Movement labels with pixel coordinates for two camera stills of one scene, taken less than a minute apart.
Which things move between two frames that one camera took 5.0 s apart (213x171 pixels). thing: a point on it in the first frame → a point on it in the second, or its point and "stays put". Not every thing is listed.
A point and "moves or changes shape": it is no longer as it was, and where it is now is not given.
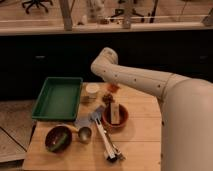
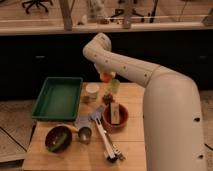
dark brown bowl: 58,139 stays put
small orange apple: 113,87 moves or changes shape
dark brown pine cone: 107,99 stays put
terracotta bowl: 123,117 stays put
